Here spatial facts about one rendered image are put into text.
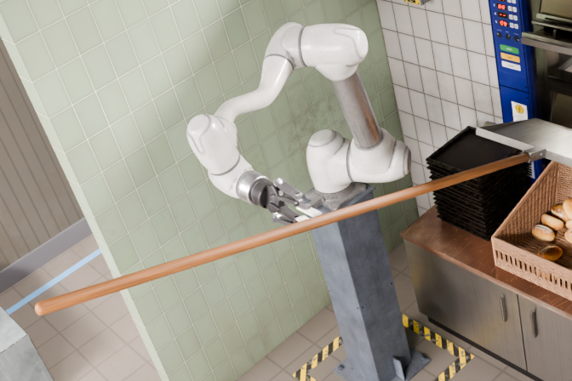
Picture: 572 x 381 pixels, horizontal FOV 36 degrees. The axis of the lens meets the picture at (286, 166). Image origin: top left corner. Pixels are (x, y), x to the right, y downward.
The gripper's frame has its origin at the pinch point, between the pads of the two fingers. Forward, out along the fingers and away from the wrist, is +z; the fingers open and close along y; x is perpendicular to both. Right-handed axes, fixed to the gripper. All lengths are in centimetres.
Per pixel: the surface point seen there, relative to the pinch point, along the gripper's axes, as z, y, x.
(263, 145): -120, 32, -82
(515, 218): -25, 44, -134
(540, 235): -18, 51, -144
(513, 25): -42, -29, -140
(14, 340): -190, 133, 6
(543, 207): -25, 44, -153
